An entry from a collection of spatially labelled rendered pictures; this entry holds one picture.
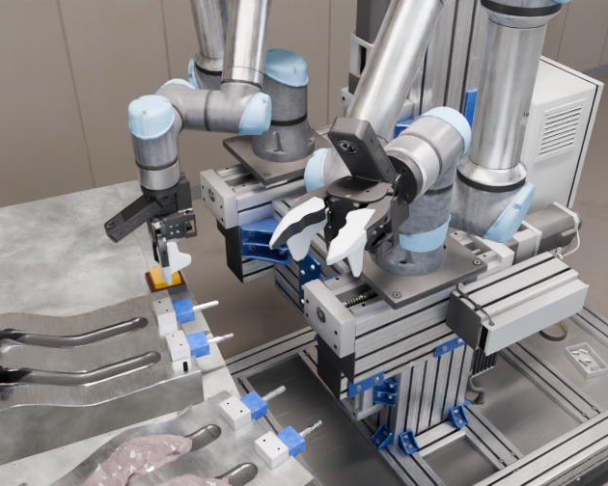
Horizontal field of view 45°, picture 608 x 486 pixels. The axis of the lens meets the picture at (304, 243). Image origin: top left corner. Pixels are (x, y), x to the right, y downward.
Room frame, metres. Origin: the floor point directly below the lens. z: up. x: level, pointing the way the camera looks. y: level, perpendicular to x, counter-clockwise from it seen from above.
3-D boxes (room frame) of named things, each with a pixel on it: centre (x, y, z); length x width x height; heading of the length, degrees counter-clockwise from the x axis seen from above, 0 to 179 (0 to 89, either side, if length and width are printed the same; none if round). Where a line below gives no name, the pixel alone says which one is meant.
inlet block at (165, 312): (1.15, 0.24, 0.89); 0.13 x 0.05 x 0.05; 113
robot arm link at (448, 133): (0.86, -0.17, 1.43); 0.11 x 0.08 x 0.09; 146
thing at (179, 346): (1.05, 0.20, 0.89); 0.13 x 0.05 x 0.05; 113
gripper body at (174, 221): (1.15, 0.25, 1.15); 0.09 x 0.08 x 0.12; 113
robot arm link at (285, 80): (1.58, 0.06, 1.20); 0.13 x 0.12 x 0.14; 80
